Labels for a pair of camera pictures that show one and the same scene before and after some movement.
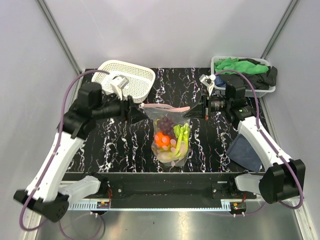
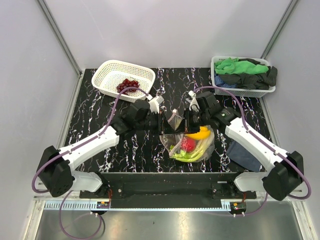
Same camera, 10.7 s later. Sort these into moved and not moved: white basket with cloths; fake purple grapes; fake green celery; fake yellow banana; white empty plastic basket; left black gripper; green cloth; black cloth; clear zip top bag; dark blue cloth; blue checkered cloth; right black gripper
Moved: fake yellow banana; clear zip top bag; fake green celery; left black gripper; fake purple grapes; right black gripper
Not moved: white empty plastic basket; black cloth; green cloth; blue checkered cloth; dark blue cloth; white basket with cloths
